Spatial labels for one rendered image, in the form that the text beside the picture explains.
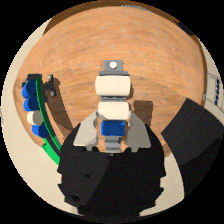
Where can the blue plastic bar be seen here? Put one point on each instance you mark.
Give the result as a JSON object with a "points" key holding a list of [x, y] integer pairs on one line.
{"points": [[40, 131], [29, 89], [31, 103], [112, 128]]}

